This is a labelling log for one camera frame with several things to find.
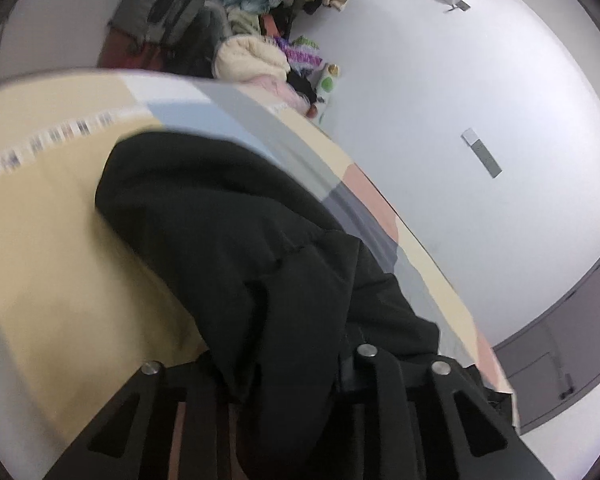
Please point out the black jacket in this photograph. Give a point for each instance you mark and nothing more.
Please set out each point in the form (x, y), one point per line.
(240, 260)

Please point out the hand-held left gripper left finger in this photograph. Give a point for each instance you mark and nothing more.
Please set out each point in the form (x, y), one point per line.
(152, 412)

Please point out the grey door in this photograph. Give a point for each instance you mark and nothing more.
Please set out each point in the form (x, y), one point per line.
(560, 350)

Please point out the grey wall switch panel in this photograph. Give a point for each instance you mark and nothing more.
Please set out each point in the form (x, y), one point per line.
(482, 153)

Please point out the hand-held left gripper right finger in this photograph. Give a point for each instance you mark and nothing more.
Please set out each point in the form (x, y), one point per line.
(380, 400)

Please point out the pile of colourful clothes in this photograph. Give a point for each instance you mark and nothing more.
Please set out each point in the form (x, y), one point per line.
(290, 15)

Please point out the cream fleece garment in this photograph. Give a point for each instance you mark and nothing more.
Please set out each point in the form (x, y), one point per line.
(250, 60)

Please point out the pastel patchwork bed sheet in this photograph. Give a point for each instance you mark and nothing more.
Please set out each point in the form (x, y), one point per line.
(55, 240)

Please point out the red brown cloth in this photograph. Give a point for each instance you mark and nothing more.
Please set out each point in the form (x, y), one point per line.
(130, 52)

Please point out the grey metal cabinet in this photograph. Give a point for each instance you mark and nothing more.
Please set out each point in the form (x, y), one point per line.
(155, 7)

